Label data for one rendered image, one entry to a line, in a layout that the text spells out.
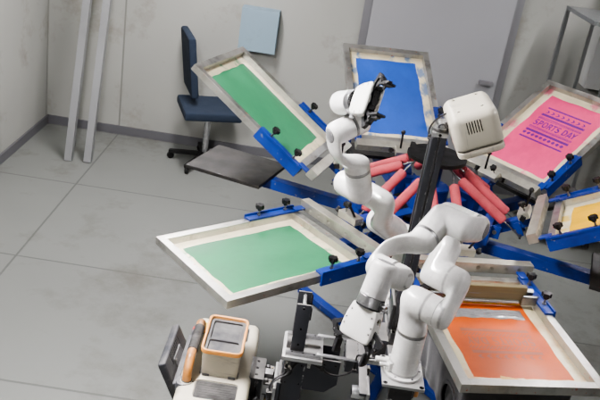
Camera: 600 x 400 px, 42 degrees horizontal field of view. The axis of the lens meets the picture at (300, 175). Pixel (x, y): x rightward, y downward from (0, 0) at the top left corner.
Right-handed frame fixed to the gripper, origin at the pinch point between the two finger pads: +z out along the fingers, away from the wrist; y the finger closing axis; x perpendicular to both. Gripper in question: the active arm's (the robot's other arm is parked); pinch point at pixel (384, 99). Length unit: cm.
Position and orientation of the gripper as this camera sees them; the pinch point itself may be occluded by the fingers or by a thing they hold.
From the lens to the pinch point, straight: 217.7
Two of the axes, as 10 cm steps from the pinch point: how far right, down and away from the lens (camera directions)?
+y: 3.2, -9.4, 0.9
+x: 8.6, 3.3, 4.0
